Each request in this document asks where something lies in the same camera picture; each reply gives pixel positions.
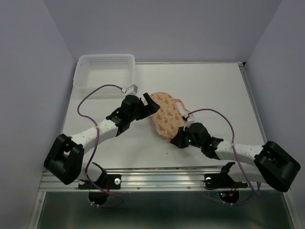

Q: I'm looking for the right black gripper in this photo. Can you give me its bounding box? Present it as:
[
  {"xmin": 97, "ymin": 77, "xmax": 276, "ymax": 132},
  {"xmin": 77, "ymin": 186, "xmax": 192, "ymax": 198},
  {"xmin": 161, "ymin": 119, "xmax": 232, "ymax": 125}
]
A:
[{"xmin": 169, "ymin": 126, "xmax": 203, "ymax": 149}]

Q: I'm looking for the floral orange laundry bag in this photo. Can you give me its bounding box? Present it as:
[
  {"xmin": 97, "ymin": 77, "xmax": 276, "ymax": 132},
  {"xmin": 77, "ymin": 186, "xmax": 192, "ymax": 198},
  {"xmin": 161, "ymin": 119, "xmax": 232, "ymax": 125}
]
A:
[{"xmin": 150, "ymin": 92, "xmax": 190, "ymax": 139}]

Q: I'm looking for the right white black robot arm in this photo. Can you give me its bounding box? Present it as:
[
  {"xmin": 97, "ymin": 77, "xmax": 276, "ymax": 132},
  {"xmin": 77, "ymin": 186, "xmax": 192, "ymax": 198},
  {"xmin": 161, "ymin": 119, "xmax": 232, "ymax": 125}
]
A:
[{"xmin": 170, "ymin": 123, "xmax": 301, "ymax": 192}]

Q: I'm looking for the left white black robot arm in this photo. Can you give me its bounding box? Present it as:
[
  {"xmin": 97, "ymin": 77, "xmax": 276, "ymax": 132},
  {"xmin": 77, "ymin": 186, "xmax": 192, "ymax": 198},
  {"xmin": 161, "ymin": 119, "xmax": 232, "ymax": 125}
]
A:
[{"xmin": 43, "ymin": 93, "xmax": 160, "ymax": 185}]

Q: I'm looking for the white perforated plastic basket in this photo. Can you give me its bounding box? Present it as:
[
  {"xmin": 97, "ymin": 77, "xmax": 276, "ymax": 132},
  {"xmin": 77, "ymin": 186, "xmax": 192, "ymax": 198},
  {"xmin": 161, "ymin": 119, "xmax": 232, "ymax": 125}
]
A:
[{"xmin": 72, "ymin": 54, "xmax": 135, "ymax": 100}]

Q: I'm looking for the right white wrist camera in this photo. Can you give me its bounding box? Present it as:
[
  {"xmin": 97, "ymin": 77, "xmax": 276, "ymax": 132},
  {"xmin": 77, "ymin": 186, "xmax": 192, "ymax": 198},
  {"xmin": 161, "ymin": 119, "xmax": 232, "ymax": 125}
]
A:
[{"xmin": 183, "ymin": 114, "xmax": 195, "ymax": 129}]

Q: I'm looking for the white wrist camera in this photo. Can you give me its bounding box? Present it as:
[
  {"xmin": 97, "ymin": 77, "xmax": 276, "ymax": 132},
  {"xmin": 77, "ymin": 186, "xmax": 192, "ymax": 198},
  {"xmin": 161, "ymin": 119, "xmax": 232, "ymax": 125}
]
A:
[
  {"xmin": 183, "ymin": 114, "xmax": 195, "ymax": 129},
  {"xmin": 121, "ymin": 84, "xmax": 138, "ymax": 95}
]

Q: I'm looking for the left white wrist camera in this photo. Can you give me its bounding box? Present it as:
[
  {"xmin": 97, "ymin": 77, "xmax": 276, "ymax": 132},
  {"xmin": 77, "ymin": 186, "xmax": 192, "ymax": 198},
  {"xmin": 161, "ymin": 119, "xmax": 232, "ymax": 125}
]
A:
[{"xmin": 121, "ymin": 84, "xmax": 138, "ymax": 95}]

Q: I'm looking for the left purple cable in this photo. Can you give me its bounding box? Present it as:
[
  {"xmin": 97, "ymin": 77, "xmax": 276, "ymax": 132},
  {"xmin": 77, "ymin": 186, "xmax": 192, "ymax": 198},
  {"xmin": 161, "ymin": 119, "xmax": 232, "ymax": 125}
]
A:
[{"xmin": 77, "ymin": 85, "xmax": 125, "ymax": 208}]

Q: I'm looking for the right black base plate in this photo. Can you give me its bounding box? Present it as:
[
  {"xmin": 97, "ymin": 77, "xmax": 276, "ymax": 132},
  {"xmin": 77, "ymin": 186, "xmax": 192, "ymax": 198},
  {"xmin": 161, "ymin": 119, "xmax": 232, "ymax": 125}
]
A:
[{"xmin": 203, "ymin": 162, "xmax": 248, "ymax": 190}]

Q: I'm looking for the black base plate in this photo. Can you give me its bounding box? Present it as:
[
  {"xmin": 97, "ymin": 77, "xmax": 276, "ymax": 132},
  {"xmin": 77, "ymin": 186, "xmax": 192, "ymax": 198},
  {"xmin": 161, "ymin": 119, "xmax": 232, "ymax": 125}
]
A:
[
  {"xmin": 203, "ymin": 162, "xmax": 248, "ymax": 190},
  {"xmin": 78, "ymin": 162, "xmax": 122, "ymax": 191}
]

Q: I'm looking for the aluminium front rail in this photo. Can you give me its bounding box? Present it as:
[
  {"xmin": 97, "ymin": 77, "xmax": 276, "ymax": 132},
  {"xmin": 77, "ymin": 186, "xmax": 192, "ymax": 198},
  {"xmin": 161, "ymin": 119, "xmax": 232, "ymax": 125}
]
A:
[{"xmin": 39, "ymin": 169, "xmax": 291, "ymax": 191}]

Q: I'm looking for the aluminium rail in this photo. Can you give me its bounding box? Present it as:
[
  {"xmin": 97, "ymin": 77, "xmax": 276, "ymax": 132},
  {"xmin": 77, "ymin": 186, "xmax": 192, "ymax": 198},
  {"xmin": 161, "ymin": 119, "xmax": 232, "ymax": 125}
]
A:
[
  {"xmin": 238, "ymin": 62, "xmax": 268, "ymax": 143},
  {"xmin": 39, "ymin": 169, "xmax": 291, "ymax": 191}
]

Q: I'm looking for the aluminium right side rail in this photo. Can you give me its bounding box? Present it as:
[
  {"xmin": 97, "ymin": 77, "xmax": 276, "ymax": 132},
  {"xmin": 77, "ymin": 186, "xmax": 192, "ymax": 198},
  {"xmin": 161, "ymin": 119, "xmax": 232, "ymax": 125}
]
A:
[{"xmin": 238, "ymin": 62, "xmax": 268, "ymax": 143}]

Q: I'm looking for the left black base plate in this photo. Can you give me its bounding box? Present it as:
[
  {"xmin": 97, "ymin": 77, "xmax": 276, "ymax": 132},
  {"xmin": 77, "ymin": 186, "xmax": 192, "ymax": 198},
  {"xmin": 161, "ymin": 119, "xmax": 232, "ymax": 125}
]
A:
[{"xmin": 78, "ymin": 162, "xmax": 122, "ymax": 191}]

